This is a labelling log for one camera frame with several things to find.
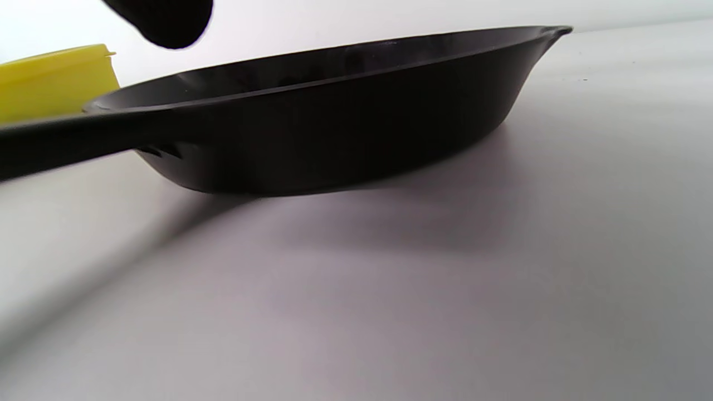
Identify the person's right hand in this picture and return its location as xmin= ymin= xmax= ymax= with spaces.
xmin=102 ymin=0 xmax=214 ymax=50

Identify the yellow container lid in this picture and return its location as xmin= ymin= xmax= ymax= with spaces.
xmin=0 ymin=44 xmax=116 ymax=67

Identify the yellow plastic container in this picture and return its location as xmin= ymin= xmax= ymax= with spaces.
xmin=0 ymin=45 xmax=120 ymax=124

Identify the black cast iron frying pan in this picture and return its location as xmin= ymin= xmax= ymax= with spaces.
xmin=0 ymin=25 xmax=573 ymax=197

